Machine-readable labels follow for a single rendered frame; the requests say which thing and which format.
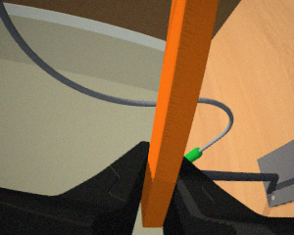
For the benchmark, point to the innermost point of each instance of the orange bar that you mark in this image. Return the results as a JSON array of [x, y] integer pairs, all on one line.
[[187, 51]]

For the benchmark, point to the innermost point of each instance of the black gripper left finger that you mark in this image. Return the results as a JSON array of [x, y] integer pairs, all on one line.
[[106, 204]]

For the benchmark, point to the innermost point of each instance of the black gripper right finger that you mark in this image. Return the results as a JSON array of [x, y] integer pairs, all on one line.
[[199, 207]]

